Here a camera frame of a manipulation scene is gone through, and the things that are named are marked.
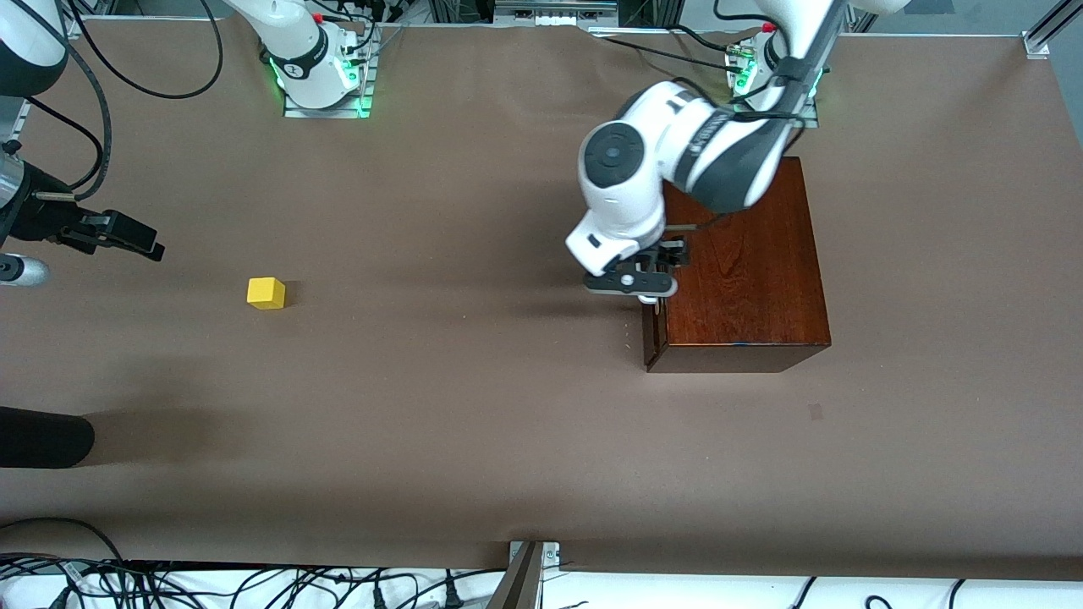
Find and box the light plywood panel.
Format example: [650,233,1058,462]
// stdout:
[636,288,669,366]

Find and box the dark brown wooden cabinet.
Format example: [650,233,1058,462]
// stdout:
[643,156,832,374]

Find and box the black padded cylinder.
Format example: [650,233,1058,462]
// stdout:
[0,406,96,469]

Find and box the grey power strip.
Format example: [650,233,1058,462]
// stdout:
[493,0,618,24]

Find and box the aluminium table side rail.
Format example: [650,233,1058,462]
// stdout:
[1022,0,1083,58]
[0,95,33,149]

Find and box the black slack cable loop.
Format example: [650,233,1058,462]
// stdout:
[72,0,225,100]

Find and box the black arm base cable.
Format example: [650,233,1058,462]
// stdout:
[584,30,735,70]
[668,24,739,55]

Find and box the aluminium right arm base plate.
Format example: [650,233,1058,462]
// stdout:
[283,25,375,119]

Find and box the black arched floor cable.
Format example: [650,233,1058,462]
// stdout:
[0,517,129,565]

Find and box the tangle of black floor cables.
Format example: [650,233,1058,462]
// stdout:
[0,554,509,609]

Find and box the aluminium table edge bracket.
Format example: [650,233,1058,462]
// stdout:
[487,540,561,609]

